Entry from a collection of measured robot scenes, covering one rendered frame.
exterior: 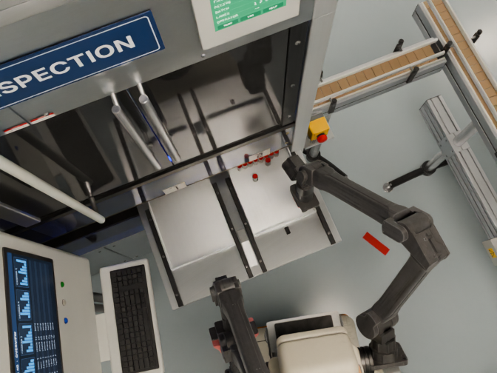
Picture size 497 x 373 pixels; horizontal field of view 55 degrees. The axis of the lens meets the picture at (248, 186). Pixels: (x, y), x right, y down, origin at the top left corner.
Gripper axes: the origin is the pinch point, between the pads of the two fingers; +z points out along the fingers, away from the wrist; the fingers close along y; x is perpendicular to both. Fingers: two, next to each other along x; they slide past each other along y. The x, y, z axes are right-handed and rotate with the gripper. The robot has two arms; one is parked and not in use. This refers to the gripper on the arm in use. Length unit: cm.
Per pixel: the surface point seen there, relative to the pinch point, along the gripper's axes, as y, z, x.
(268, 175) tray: 23.5, 16.4, 4.4
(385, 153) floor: 45, 101, -77
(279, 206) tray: 9.8, 18.7, 5.4
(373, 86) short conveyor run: 38, 8, -50
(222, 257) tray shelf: 0.7, 20.9, 33.6
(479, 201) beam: -12, 57, -85
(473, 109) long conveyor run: 15, 15, -83
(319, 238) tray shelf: -7.5, 21.8, -3.7
